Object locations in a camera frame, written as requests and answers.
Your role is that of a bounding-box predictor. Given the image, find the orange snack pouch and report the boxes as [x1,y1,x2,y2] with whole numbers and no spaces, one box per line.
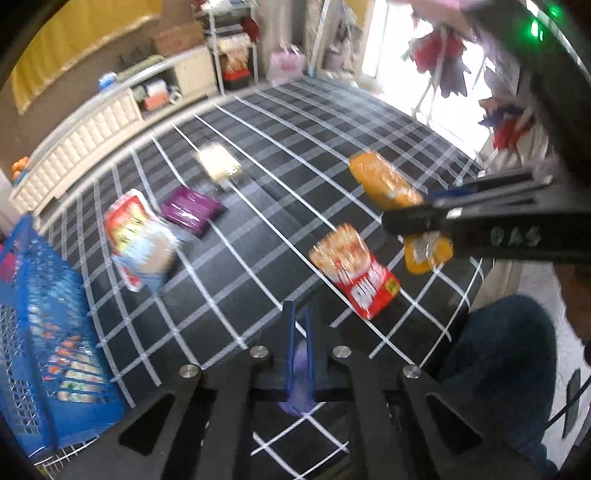
[349,151,454,275]

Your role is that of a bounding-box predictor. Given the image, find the red noodle snack bag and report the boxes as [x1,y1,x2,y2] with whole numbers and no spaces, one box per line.
[308,223,401,321]

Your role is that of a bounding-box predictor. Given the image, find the purple snack packet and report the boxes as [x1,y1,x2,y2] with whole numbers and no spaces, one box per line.
[160,185,225,238]

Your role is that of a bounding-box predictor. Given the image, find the blue striped cracker bag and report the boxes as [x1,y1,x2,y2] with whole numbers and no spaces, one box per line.
[112,217,193,294]

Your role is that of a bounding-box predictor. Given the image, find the clear pack yellow crackers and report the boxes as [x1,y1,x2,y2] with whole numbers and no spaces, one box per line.
[197,143,242,183]

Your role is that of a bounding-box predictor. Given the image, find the red yellow snack pouch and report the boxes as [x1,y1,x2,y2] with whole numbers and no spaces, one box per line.
[103,189,166,294]

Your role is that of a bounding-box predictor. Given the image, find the purple doublemint gum pack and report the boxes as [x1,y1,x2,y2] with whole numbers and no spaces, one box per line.
[280,340,315,417]

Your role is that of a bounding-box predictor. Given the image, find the clothes drying rack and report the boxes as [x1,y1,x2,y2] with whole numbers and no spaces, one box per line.
[405,1,552,171]

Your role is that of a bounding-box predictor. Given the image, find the black white grid tablecloth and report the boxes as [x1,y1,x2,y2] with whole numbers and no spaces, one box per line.
[34,75,486,480]

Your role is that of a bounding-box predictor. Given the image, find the pink gift bag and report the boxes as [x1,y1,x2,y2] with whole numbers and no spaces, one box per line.
[266,45,307,86]

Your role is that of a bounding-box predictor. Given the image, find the blue plastic basket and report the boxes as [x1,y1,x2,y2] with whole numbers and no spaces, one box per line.
[1,214,125,458]

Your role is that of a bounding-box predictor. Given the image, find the orange box in cabinet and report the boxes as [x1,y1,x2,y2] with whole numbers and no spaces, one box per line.
[142,91,169,112]

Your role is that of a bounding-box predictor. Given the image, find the white tv cabinet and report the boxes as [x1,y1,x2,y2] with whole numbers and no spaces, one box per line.
[9,46,217,214]

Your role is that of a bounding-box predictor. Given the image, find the green folded cloth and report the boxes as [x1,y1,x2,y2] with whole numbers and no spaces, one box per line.
[115,54,165,84]

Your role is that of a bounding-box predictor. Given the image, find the cardboard box on cabinet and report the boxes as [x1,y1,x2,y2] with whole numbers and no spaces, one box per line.
[153,22,205,57]

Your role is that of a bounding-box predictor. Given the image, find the blue tissue box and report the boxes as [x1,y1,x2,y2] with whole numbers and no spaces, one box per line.
[97,72,117,92]

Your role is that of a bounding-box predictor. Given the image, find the oranges in blue bowl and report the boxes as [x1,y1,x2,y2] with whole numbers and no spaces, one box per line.
[11,156,30,183]

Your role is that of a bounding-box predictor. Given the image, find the yellow cloth covered tv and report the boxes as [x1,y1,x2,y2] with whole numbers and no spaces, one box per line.
[10,0,162,114]

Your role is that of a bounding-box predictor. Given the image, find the white wire shelf rack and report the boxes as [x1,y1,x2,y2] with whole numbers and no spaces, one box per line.
[191,1,260,95]

